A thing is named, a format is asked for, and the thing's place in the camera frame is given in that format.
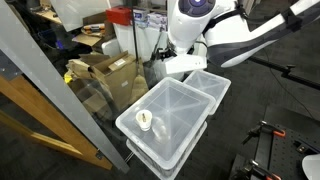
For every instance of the orange black clamp right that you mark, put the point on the orange black clamp right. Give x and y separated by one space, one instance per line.
253 168

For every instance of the grey metal post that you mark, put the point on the grey metal post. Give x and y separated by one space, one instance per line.
21 48

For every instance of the large clear storage box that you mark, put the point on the large clear storage box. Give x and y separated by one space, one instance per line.
178 111

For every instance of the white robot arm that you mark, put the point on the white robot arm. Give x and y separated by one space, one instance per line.
216 31

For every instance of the black perforated mounting board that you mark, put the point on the black perforated mounting board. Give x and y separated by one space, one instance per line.
284 156

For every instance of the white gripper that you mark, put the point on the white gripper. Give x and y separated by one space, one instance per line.
182 62

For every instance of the black tripod pole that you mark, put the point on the black tripod pole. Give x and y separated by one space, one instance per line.
285 72

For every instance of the brown Expo marker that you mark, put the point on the brown Expo marker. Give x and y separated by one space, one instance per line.
144 117

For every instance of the wooden frame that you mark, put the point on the wooden frame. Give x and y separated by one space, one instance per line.
72 142

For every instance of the red box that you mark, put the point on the red box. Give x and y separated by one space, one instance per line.
119 15

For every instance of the brown cardboard boxes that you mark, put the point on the brown cardboard boxes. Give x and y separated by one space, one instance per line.
118 75

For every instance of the small clear storage box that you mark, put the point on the small clear storage box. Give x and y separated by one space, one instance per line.
214 85

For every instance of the orange black clamp left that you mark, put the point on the orange black clamp left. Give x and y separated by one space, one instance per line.
263 127

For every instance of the orange black clamp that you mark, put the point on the orange black clamp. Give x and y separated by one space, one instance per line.
263 127
253 168

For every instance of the stacked white product boxes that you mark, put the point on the stacked white product boxes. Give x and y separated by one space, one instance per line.
143 19

